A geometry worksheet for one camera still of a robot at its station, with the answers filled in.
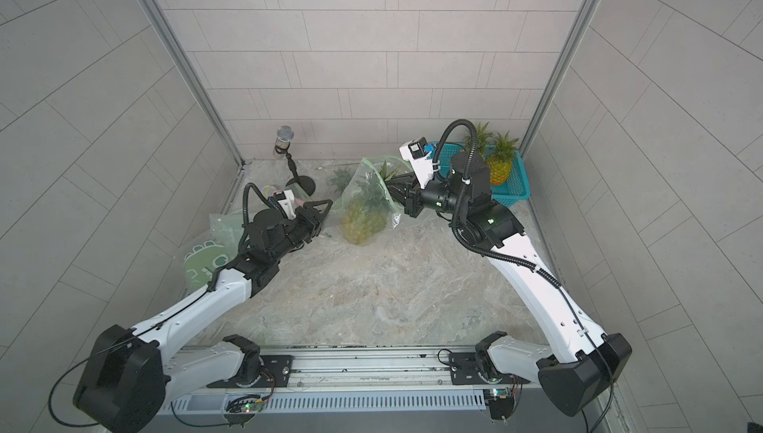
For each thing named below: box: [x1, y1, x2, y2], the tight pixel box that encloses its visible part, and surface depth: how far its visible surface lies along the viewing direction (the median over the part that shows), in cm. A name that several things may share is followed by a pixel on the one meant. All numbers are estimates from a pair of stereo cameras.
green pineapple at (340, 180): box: [327, 166, 355, 196], surface depth 107 cm
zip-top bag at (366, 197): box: [325, 154, 401, 222], surface depth 62 cm
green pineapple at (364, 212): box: [339, 159, 404, 246], surface depth 67 cm
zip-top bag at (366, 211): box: [331, 154, 414, 247], surface depth 66 cm
